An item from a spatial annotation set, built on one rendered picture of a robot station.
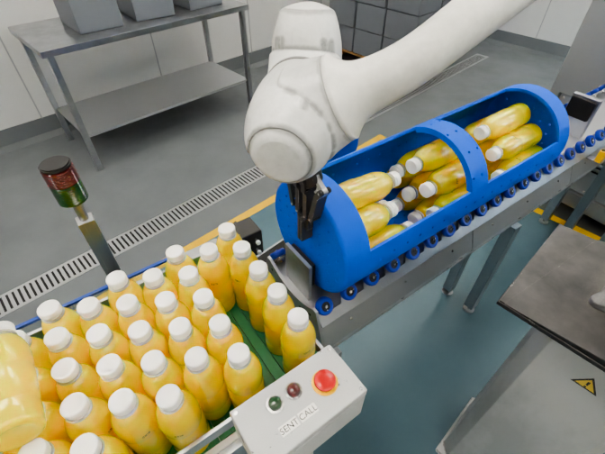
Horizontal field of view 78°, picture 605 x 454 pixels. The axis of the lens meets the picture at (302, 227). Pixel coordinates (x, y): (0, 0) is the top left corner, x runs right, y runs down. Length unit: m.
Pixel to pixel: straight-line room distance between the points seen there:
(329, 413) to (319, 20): 0.57
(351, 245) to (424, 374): 1.28
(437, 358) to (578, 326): 1.12
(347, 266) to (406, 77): 0.44
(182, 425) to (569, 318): 0.79
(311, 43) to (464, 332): 1.81
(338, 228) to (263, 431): 0.38
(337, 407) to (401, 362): 1.33
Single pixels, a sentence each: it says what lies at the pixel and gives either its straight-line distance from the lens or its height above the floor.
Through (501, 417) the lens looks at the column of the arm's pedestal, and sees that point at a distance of 1.40.
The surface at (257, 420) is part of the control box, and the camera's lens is 0.65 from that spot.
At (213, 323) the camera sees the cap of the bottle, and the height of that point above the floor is 1.10.
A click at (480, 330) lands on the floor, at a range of 2.19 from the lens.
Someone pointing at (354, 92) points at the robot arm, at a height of 1.53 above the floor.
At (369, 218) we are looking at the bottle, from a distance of 0.85.
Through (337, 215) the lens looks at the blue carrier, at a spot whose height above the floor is 1.21.
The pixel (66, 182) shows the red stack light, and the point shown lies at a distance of 0.95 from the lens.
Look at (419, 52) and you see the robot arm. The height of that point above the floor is 1.57.
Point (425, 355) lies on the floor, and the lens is 2.01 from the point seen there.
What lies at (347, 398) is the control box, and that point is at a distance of 0.66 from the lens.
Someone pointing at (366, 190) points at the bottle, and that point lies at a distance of 0.87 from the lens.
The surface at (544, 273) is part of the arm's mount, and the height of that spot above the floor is 1.01.
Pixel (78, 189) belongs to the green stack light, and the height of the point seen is 1.19.
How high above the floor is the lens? 1.71
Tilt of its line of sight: 44 degrees down
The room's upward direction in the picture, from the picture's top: straight up
